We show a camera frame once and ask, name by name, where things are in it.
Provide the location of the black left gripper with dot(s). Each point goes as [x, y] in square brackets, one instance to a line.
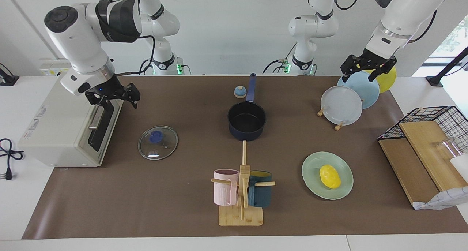
[367, 62]

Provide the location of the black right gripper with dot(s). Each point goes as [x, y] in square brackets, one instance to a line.
[113, 90]

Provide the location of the glass lid with blue knob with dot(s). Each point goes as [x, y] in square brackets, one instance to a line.
[162, 148]

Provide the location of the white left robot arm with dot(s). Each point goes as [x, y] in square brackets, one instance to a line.
[402, 13]

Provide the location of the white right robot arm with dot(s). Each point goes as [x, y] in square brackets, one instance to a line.
[73, 38]

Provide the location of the light blue plate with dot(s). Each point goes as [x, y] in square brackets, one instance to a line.
[367, 93]

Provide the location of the yellow plate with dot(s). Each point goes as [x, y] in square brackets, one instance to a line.
[388, 83]

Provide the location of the grey plate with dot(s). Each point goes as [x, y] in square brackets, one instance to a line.
[342, 105]

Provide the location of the wooden plate rack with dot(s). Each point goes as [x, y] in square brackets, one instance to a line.
[339, 127]

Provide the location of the light green plate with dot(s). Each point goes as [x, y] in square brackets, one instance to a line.
[314, 170]

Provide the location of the beige toaster oven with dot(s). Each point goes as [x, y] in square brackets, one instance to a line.
[62, 134]

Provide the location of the brown table mat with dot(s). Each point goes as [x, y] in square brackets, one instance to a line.
[164, 192]

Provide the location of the wooden shelf unit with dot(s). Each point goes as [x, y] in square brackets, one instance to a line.
[413, 167]

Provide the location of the clear glass cup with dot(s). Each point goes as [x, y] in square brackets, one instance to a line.
[448, 146]

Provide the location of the black desk clamp stand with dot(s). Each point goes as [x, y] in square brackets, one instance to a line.
[8, 81]

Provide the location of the small blue wooden bell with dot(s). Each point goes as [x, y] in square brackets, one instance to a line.
[240, 93]

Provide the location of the dark blue saucepan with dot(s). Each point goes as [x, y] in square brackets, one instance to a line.
[246, 132]

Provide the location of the pink ribbed mug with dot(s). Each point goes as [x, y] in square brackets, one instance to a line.
[223, 190]

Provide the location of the white cylindrical container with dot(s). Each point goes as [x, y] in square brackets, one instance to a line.
[460, 167]

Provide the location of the teal mug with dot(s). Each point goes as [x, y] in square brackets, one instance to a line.
[260, 196]

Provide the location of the wooden mug rack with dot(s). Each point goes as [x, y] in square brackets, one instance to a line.
[241, 217]

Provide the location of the black angled camera stand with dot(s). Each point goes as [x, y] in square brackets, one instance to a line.
[448, 66]

